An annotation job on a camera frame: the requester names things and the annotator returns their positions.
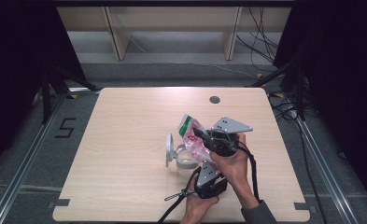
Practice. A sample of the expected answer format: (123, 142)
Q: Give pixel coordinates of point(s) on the person's left hand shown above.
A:
(195, 210)

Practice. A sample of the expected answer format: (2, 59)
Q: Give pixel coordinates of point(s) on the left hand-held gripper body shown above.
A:
(206, 179)

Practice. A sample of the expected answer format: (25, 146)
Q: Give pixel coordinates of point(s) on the clear jar with grey lid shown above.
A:
(184, 162)

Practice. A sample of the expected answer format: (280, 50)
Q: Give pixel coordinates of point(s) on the aluminium floor rail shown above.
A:
(19, 174)
(324, 174)

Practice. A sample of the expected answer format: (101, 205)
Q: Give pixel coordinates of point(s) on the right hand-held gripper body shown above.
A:
(226, 126)

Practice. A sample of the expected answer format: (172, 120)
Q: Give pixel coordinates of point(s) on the round grey table grommet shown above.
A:
(214, 100)

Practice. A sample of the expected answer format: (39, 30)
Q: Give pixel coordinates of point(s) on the person's right hand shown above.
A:
(235, 168)

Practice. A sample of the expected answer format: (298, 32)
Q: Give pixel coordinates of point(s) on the black curtain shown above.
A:
(343, 77)
(13, 62)

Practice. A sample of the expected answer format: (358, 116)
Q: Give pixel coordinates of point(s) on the black metal stand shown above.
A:
(299, 87)
(45, 93)

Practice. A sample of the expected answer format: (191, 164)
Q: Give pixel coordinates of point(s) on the light wooden shelf frame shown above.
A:
(119, 34)

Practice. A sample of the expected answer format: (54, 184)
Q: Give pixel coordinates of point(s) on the white and pink sugar bag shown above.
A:
(192, 141)

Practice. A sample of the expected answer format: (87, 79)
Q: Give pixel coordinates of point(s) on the grey table edge bracket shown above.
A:
(59, 203)
(302, 206)

